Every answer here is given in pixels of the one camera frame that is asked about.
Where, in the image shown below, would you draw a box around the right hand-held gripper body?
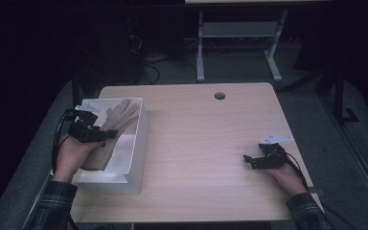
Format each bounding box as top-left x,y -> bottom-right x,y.
257,133 -> 293,170

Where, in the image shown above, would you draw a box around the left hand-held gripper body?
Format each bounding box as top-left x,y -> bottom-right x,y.
64,102 -> 103,144

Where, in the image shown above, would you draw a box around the beige knit glove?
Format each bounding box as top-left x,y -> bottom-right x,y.
80,98 -> 141,172

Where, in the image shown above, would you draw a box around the white box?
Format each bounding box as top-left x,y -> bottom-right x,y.
50,97 -> 150,195

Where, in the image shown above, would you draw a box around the person's right hand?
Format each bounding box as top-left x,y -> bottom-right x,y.
264,166 -> 308,196

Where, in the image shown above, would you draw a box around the person's left hand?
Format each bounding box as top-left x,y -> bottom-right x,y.
53,133 -> 101,184

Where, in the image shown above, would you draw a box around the black metal stand leg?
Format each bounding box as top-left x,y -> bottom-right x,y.
333,68 -> 360,125
60,68 -> 84,109

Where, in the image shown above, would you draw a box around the grey metal stand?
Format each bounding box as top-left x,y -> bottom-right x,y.
195,9 -> 288,83

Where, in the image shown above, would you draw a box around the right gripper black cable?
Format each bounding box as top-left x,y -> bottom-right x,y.
285,151 -> 358,230

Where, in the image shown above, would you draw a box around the black floor cables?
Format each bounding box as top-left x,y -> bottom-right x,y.
126,34 -> 199,86

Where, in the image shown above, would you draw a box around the aluminium frame rail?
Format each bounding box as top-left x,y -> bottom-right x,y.
319,95 -> 368,213
21,178 -> 54,230

